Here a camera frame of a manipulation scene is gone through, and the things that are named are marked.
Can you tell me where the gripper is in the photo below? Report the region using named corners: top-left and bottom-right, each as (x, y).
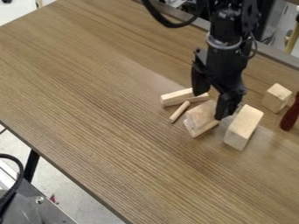
top-left (190, 32), bottom-right (259, 122)

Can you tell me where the wooden double cylinder block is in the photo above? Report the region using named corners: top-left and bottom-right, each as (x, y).
top-left (182, 99), bottom-right (222, 139)

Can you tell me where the flat wooden plank block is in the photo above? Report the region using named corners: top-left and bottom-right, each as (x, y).
top-left (158, 87), bottom-right (211, 108)

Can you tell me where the thin wooden cylinder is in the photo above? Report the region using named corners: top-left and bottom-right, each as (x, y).
top-left (168, 100), bottom-right (192, 124)

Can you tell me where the long wooden rectangular block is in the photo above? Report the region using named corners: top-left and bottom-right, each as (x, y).
top-left (223, 103), bottom-right (266, 152)

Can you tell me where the wooden cube block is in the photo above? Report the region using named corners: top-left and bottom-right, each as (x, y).
top-left (260, 82), bottom-right (294, 115)

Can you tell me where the dark red wooden block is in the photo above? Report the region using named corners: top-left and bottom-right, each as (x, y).
top-left (277, 90), bottom-right (299, 132)

